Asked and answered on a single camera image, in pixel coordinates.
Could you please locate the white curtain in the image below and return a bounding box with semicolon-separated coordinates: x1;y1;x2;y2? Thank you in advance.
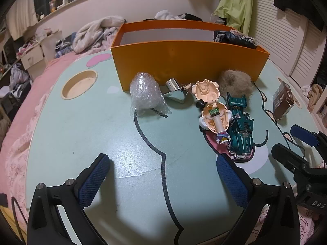
5;0;35;40

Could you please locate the light green cartoon-print desktop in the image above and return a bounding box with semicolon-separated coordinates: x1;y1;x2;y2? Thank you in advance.
24;50;322;245

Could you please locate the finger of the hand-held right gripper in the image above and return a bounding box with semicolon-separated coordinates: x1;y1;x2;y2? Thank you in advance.
271;144;311;174
290;124;327;148

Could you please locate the black lace cloth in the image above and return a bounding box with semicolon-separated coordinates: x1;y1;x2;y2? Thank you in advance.
213;29;258;49

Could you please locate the cream fluffy blanket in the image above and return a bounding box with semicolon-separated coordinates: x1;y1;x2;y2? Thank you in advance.
73;15;125;54

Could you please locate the beige cloth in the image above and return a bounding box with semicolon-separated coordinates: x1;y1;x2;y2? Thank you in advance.
307;84;324;110

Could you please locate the pink floral blanket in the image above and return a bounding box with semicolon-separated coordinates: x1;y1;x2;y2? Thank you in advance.
0;53;77;235

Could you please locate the white cardboard box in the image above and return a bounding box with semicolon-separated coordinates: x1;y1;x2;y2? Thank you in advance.
20;29;63;69

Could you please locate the teal toy car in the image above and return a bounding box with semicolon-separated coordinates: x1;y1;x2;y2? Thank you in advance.
225;92;256;161

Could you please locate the orange cardboard box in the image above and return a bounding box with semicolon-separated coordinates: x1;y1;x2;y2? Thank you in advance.
110;20;270;92

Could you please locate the small toy figure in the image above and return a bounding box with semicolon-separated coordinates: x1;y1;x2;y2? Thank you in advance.
209;107;230;145

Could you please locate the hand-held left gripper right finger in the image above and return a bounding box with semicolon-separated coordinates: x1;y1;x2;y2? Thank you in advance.
216;155;300;245

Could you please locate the peach toy capsule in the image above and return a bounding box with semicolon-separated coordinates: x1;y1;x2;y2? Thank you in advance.
195;80;233;136

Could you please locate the white clothing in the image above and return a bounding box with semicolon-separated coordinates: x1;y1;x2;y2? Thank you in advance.
155;10;184;21

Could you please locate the light green hanging cloth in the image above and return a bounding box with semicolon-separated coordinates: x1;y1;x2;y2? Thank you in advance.
213;0;257;32

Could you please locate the brown fur ball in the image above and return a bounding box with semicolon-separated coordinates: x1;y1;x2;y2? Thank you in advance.
219;69;255;102

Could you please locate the shiny silver bottle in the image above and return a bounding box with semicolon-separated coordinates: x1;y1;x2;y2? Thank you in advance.
163;78;192;104

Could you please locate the clear bubble wrap bundle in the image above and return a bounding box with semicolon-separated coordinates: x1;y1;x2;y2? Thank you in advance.
129;72;172;116

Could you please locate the small brown box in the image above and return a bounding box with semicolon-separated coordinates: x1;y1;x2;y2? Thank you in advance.
272;82;295;120

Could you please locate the black clothing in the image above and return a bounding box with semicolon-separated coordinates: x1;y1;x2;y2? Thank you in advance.
143;13;203;22

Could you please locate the grey plastic bag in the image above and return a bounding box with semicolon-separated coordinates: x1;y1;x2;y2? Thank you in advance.
9;64;32;97

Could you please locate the white louvred closet door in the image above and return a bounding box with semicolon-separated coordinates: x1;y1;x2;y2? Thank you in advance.
252;0;327;87

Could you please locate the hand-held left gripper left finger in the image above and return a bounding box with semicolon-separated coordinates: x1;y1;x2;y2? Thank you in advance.
27;153;111;245

